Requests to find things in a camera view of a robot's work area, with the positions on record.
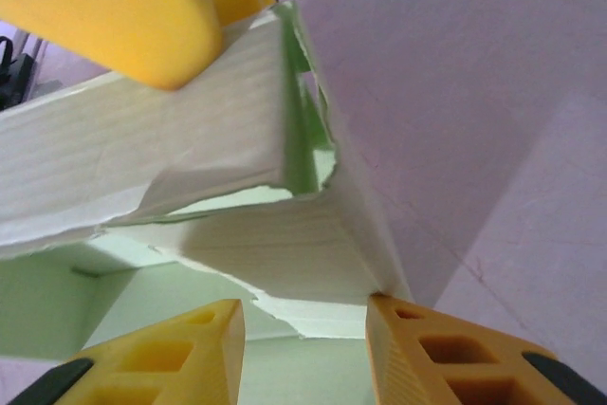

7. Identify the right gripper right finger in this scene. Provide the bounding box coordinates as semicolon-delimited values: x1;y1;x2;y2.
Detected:
364;293;607;405

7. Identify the light green paper box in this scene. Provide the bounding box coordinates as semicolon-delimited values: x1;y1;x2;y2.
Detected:
0;0;414;361

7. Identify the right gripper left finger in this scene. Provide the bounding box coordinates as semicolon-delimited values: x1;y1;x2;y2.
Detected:
9;299;246;405

